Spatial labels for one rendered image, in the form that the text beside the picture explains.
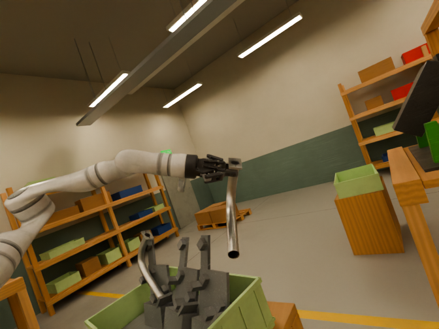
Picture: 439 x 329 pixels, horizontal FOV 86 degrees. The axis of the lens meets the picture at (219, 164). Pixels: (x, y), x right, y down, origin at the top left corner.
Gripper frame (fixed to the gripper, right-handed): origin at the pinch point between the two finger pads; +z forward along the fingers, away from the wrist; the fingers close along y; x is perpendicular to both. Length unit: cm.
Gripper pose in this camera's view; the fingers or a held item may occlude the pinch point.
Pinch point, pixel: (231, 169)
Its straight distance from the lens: 73.5
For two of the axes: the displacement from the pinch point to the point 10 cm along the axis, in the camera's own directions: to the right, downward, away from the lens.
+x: -0.9, 8.4, 5.3
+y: 0.0, -5.4, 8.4
